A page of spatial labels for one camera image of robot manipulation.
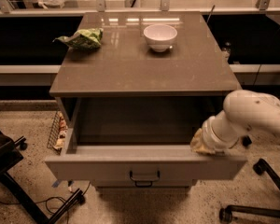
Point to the grey drawer cabinet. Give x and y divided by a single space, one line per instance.
126 67

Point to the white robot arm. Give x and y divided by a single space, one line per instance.
243 112

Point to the blue tape cross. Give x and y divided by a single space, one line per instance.
56 183

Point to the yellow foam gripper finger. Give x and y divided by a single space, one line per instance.
198 145

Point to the white ceramic bowl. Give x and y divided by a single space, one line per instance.
160 37

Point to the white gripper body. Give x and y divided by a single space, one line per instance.
209 138

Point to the grey top drawer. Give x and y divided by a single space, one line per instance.
140 143

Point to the wire basket with snacks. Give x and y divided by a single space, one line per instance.
58 132

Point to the green chip bag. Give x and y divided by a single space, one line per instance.
85 39

